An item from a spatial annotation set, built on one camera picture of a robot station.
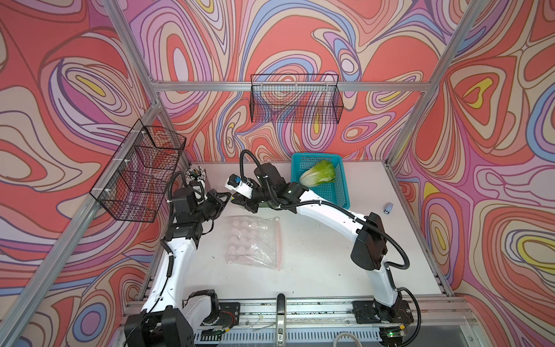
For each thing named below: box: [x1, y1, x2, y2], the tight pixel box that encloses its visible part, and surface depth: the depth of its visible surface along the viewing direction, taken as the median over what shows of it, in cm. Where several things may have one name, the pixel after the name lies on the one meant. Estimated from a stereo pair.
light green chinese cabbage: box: [299, 160, 337, 188], surface depth 107 cm
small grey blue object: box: [383, 202, 394, 214], surface depth 101 cm
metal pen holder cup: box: [185, 165, 207, 186], surface depth 95 cm
